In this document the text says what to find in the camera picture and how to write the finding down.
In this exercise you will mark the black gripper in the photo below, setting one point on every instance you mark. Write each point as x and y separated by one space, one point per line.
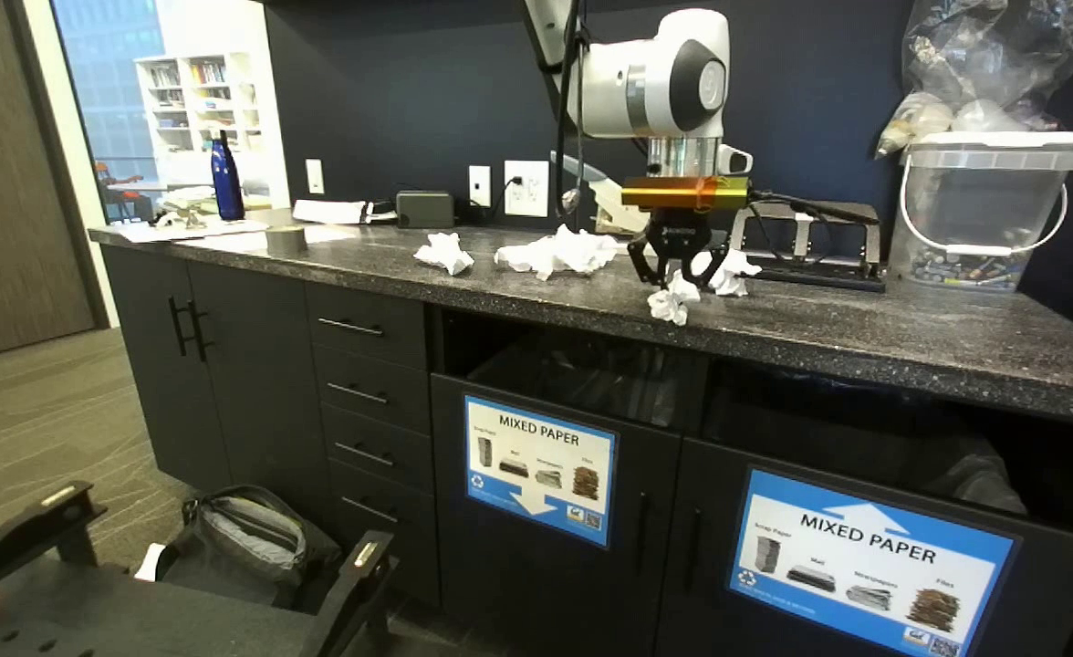
687 228

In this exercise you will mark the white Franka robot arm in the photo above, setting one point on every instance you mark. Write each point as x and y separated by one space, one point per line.
648 86

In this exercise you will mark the large crumpled white paper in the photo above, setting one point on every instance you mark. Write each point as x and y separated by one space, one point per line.
554 253

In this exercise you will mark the black bin liner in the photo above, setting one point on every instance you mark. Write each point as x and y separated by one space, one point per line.
878 442
585 378

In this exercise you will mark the small crumpled white paper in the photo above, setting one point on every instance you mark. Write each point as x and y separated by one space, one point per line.
442 253

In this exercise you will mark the blue label with down arrow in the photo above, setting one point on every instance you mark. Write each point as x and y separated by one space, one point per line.
540 469

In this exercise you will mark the black power adapter box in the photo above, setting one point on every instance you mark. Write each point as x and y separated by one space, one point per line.
423 210

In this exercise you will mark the clear plastic bucket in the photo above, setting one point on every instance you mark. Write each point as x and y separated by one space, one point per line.
985 208

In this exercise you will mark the blue label with up arrow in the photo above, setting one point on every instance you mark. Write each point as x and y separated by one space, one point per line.
865 566

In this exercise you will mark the white paper stack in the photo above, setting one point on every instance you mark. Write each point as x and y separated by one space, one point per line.
331 215

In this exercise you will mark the flat white paper sheet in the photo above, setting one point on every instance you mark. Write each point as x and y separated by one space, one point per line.
318 238
159 233

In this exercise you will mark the clear plastic bag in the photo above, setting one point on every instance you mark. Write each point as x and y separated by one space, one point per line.
998 62

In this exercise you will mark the grey tape roll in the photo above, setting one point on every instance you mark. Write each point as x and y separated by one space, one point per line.
287 238

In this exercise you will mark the black cabinet door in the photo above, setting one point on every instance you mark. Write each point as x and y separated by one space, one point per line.
146 368
258 388

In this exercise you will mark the blue water bottle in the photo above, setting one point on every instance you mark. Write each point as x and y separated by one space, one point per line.
226 184

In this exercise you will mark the white shelving unit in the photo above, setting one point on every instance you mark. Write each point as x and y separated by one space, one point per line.
200 115

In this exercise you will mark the black and grey backpack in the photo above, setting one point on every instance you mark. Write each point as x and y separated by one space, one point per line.
244 548

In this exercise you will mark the small white paper slip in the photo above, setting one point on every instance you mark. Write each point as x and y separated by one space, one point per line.
146 564

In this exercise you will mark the brown wooden door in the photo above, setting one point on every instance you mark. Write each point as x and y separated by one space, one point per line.
12 184

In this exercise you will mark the orange wrist camera box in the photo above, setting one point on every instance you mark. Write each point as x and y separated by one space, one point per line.
682 195

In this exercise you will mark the large white wall outlet plate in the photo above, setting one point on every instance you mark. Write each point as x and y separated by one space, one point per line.
525 187

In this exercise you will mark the small white wall outlet plate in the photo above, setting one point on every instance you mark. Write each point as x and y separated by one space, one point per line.
478 184

